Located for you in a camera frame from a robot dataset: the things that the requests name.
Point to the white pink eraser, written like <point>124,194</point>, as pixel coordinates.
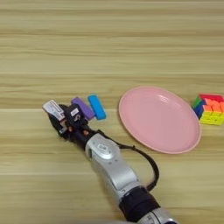
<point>53,109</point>

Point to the purple rectangular block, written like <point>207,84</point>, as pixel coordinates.
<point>85,108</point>

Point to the multicoloured puzzle cube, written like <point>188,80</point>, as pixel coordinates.
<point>212,112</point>

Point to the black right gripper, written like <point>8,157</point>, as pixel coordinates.
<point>76,132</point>

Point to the blue rectangular block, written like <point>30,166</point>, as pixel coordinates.
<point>97,107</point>

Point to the pink round plate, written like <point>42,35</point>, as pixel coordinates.
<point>159,119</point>

